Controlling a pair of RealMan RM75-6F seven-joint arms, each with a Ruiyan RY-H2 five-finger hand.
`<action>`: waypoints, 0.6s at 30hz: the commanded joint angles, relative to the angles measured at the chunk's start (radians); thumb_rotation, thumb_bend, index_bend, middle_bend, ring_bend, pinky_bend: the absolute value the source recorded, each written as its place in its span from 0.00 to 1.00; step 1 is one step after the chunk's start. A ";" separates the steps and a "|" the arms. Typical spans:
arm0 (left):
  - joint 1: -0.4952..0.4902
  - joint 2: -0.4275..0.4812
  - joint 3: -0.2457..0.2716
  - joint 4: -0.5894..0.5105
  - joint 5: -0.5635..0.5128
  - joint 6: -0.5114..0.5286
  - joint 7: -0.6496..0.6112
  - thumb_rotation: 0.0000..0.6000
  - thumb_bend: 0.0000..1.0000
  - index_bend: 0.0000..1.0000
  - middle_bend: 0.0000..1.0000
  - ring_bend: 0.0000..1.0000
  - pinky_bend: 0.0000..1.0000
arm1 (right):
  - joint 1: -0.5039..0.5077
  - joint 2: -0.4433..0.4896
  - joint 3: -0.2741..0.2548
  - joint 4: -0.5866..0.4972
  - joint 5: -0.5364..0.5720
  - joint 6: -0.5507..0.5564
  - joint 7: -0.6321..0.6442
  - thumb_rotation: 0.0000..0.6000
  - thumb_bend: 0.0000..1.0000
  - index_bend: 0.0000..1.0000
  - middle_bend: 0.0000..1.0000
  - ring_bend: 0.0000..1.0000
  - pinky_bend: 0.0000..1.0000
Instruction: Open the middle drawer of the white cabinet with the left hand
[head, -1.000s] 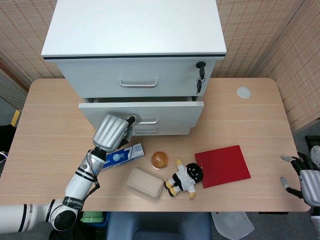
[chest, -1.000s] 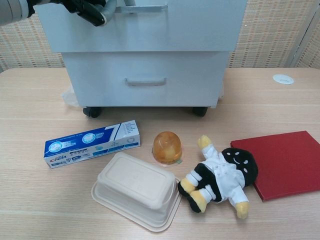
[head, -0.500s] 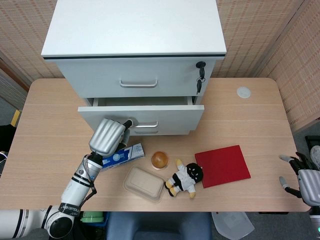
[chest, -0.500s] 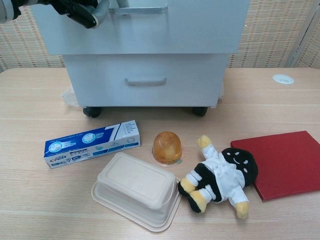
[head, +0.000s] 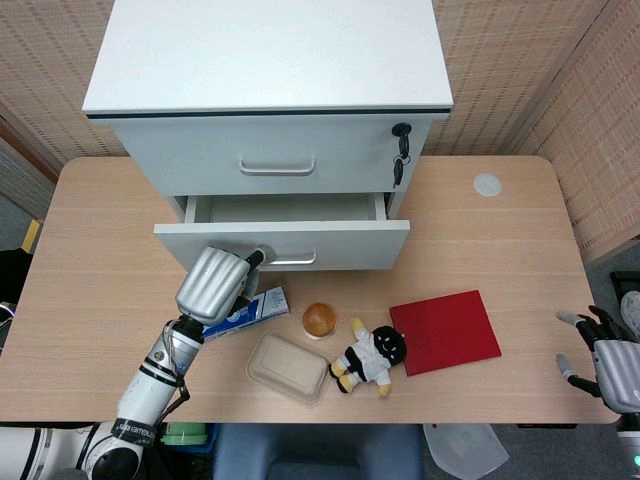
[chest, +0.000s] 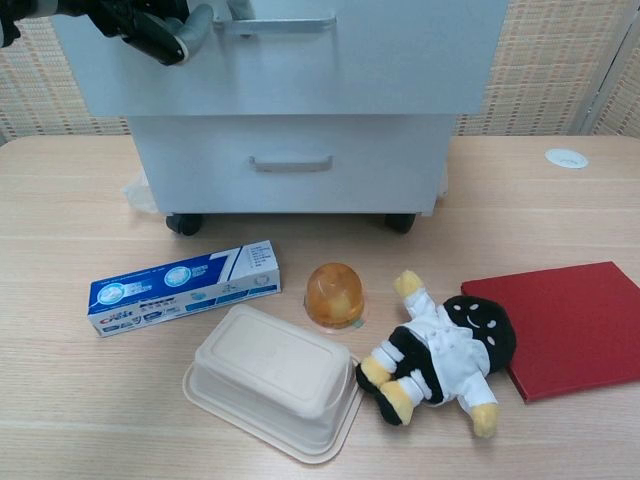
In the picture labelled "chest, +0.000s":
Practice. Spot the woven folding screen panel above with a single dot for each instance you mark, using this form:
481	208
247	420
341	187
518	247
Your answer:
540	65
45	85
625	75

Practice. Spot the small white cabinet drawer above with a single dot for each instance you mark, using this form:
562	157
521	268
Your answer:
200	165

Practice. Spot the black plush doll white coat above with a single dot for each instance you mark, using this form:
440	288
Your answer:
440	350

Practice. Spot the beige pulp food tray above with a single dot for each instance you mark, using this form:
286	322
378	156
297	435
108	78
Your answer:
270	370

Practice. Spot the orange jelly cup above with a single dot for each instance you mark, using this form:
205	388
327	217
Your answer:
335	295

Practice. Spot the black caster wheel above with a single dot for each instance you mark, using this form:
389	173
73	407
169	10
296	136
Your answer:
400	222
185	224

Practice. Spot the blue white toothpaste box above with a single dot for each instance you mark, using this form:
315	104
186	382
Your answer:
185	290

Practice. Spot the medium white cabinet drawer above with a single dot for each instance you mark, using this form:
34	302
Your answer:
375	65

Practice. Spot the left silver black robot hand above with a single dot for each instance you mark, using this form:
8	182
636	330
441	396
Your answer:
150	30

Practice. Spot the red square notebook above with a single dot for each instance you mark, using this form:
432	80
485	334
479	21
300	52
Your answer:
570	320

